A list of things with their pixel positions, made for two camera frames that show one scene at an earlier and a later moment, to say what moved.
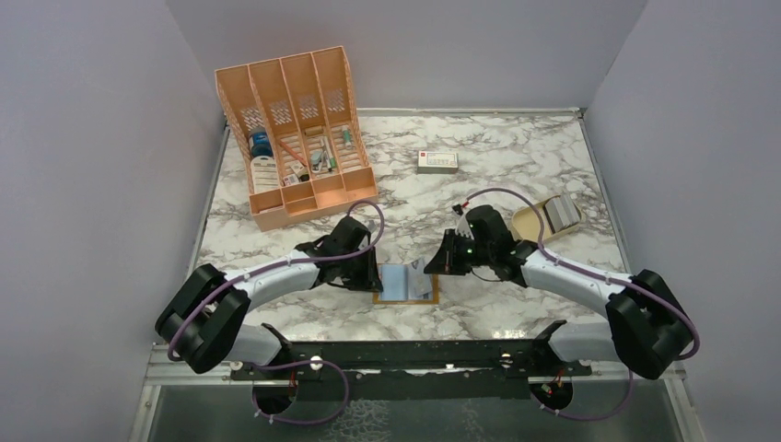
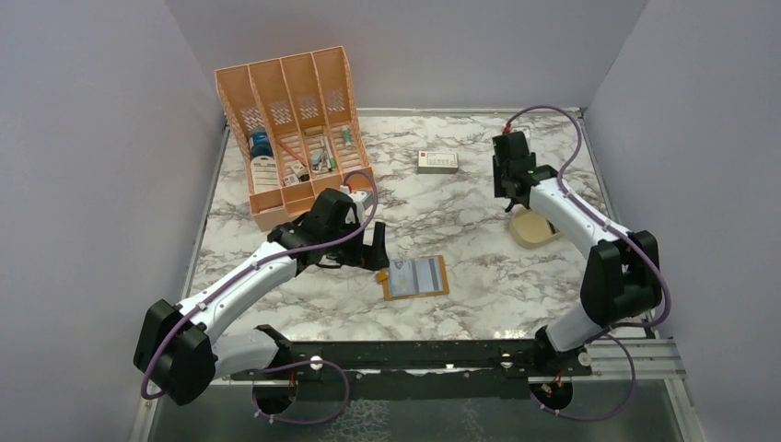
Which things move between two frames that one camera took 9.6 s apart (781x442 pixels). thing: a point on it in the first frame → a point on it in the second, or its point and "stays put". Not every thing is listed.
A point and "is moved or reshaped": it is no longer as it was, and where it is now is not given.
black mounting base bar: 425,370 stays put
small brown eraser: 314,131 stays put
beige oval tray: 526,224 stays put
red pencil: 294,154 stays put
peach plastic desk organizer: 296,121 stays put
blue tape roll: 261,145 stays put
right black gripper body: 461,251 → 500,190
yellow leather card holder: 436,290 is moved or reshaped
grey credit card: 418,282 → 403,277
